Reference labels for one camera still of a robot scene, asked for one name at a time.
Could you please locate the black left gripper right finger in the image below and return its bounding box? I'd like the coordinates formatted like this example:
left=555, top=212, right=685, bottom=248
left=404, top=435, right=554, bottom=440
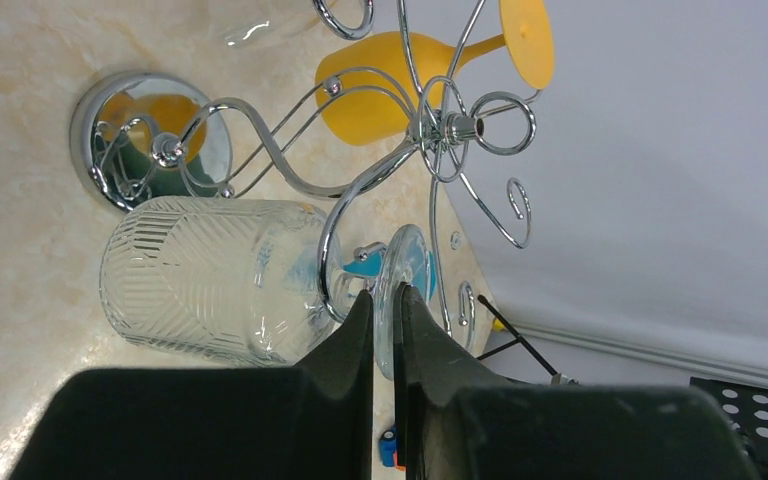
left=393, top=284, right=758, bottom=479

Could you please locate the blue plastic wine glass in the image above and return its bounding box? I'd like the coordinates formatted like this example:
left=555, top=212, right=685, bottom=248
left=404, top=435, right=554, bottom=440
left=343, top=246, right=437, bottom=301

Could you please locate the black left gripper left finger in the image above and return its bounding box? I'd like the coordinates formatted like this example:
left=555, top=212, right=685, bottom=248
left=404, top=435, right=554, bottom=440
left=11, top=292, right=373, bottom=479

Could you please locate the clear stemmed wine glass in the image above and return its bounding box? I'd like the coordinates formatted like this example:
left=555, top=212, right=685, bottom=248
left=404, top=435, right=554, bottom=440
left=208, top=0, right=321, bottom=48

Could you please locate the orange plastic wine glass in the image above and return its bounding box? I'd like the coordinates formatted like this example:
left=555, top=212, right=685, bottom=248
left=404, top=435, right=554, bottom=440
left=314, top=0, right=555, bottom=146

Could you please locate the small metal washer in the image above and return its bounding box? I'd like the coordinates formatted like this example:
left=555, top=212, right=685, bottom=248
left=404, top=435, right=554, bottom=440
left=449, top=231, right=463, bottom=251

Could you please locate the blue orange toy block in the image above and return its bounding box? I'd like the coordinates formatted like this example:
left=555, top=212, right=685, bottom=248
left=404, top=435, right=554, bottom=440
left=378, top=426, right=406, bottom=472

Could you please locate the chrome wine glass rack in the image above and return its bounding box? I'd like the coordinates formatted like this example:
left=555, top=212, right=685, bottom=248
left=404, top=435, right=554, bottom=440
left=69, top=0, right=538, bottom=352

